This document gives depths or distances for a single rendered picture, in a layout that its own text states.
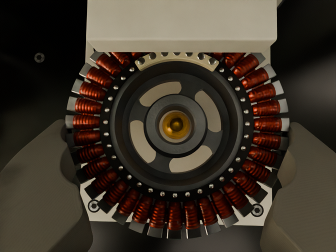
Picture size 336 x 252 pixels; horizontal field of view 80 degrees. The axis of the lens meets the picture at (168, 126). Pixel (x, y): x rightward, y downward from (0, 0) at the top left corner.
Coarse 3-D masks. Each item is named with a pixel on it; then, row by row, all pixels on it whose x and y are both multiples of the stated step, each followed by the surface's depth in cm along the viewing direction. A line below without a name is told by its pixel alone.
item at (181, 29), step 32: (96, 0) 6; (128, 0) 6; (160, 0) 6; (192, 0) 6; (224, 0) 6; (256, 0) 6; (96, 32) 6; (128, 32) 6; (160, 32) 6; (192, 32) 6; (224, 32) 6; (256, 32) 6
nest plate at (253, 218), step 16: (144, 96) 16; (160, 96) 16; (208, 96) 16; (208, 112) 16; (160, 128) 16; (208, 128) 16; (144, 144) 16; (176, 160) 16; (192, 160) 16; (80, 192) 16; (96, 208) 16; (112, 208) 16; (256, 208) 15; (240, 224) 15; (256, 224) 15
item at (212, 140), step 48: (96, 96) 10; (192, 96) 12; (240, 96) 10; (96, 144) 10; (192, 144) 11; (240, 144) 10; (96, 192) 10; (144, 192) 10; (192, 192) 10; (240, 192) 9
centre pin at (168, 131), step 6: (168, 114) 14; (174, 114) 14; (180, 114) 14; (168, 120) 14; (174, 120) 13; (180, 120) 13; (186, 120) 14; (162, 126) 14; (168, 126) 13; (174, 126) 13; (180, 126) 13; (186, 126) 14; (168, 132) 14; (174, 132) 13; (180, 132) 14; (186, 132) 14; (174, 138) 14
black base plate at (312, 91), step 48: (0, 0) 18; (48, 0) 18; (288, 0) 18; (0, 48) 18; (48, 48) 18; (288, 48) 17; (0, 96) 18; (48, 96) 18; (288, 96) 17; (0, 144) 18; (96, 240) 17; (144, 240) 17; (192, 240) 17; (240, 240) 17
